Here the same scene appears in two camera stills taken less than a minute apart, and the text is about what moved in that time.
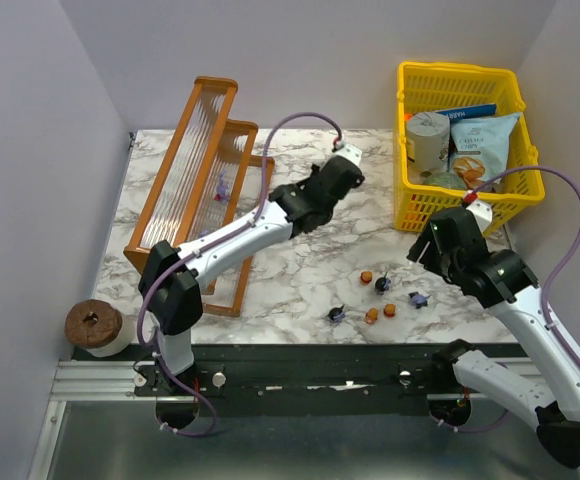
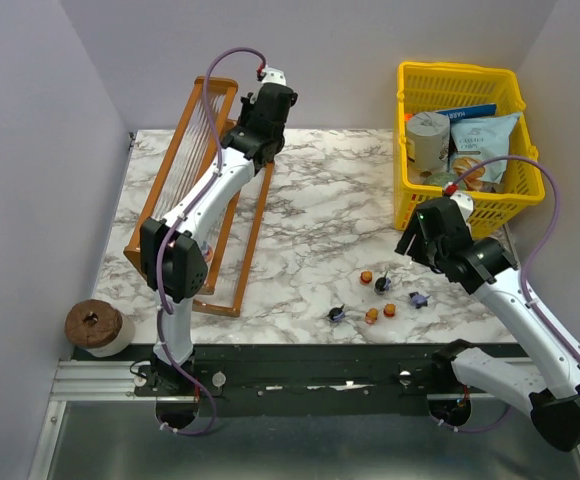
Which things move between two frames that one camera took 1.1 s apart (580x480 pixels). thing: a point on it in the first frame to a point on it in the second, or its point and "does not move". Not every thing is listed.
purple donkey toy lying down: [418, 299] does not move
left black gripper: [346, 172] to [249, 114]
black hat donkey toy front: [336, 314] does not move
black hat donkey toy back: [382, 284] does not move
